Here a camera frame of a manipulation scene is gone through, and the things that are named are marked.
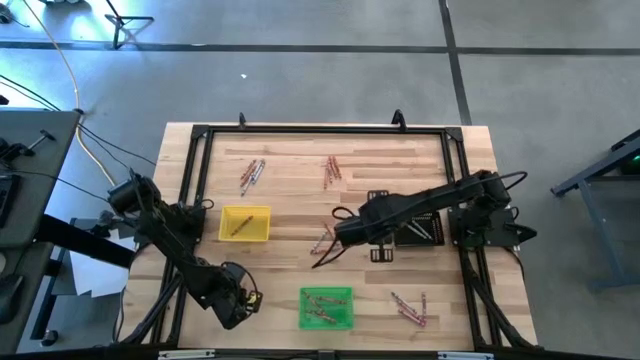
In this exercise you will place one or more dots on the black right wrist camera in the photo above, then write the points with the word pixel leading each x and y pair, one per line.
pixel 350 232

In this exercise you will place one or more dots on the black tripod stand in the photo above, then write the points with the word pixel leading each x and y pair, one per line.
pixel 117 35

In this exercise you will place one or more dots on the grey metal table frame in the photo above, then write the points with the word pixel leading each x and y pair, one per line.
pixel 595 169

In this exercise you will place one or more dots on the grey side desk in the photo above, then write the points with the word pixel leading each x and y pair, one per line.
pixel 37 170

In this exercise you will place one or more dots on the green slotted plastic basket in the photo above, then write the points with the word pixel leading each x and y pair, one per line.
pixel 345 320

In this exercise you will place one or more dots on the black desk leg beam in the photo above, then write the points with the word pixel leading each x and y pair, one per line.
pixel 85 242

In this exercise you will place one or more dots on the black aluminium table frame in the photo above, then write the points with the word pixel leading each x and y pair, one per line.
pixel 350 130

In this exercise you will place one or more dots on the red and white markers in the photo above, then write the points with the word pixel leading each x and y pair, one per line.
pixel 321 315

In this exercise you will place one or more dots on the yellow slotted plastic basket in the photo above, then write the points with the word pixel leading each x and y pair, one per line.
pixel 260 215

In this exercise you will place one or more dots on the black keyboard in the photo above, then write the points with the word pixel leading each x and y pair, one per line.
pixel 6 200

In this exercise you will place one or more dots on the black table clamp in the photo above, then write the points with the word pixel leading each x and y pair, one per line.
pixel 242 121
pixel 399 120

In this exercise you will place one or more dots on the black hand tool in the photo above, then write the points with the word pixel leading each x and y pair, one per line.
pixel 15 150

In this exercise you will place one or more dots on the black computer mouse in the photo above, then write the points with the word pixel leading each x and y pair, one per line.
pixel 10 300

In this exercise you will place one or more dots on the yellow tape marker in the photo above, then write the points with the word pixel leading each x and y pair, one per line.
pixel 253 299

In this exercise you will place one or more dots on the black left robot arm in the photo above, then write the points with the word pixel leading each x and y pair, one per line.
pixel 170 240

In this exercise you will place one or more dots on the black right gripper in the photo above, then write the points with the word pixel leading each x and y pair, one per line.
pixel 380 220

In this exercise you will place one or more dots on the black caster wheel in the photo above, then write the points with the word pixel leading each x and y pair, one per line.
pixel 49 338

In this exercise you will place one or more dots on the silver bracket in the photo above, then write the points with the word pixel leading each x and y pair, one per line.
pixel 187 354
pixel 465 356

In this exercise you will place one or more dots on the black front rail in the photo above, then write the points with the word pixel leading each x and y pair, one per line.
pixel 275 357

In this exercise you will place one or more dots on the black device green light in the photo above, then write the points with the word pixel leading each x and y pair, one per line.
pixel 632 167

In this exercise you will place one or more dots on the white paper sheet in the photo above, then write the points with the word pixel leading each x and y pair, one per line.
pixel 95 277

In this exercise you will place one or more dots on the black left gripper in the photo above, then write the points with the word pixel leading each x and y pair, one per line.
pixel 235 300

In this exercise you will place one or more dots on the black slotted plastic basket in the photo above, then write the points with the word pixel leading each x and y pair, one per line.
pixel 439 225

